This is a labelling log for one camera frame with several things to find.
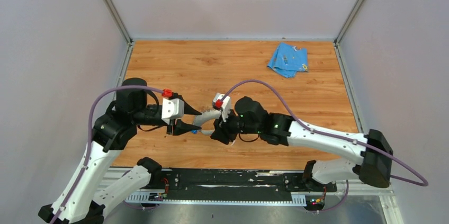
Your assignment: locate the purple cable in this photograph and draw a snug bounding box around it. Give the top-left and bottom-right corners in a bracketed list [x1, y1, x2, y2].
[48, 85, 173, 224]
[214, 79, 429, 187]

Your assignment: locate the folded blue cloth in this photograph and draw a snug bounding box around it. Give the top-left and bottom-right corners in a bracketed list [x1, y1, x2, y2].
[267, 42, 309, 78]

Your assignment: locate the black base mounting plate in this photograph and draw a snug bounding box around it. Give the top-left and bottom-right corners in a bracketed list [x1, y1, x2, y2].
[141, 168, 337, 202]

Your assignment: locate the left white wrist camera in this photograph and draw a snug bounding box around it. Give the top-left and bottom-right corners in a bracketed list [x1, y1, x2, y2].
[161, 98, 185, 124]

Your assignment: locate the white slotted cable duct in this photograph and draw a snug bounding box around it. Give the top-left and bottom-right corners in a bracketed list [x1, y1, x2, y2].
[86, 192, 307, 206]

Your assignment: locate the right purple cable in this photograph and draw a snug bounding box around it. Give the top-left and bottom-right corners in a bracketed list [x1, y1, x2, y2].
[214, 79, 429, 187]

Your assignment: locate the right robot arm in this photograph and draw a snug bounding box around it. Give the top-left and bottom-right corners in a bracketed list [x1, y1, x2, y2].
[210, 96, 393, 191]

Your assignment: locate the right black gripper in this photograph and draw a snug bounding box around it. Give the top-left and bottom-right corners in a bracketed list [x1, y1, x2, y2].
[210, 106, 261, 145]

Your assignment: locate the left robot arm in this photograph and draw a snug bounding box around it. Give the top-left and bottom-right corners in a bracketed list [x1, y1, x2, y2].
[38, 78, 199, 223]

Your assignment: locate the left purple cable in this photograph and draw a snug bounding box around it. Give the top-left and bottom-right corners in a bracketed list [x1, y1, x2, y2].
[48, 85, 173, 224]

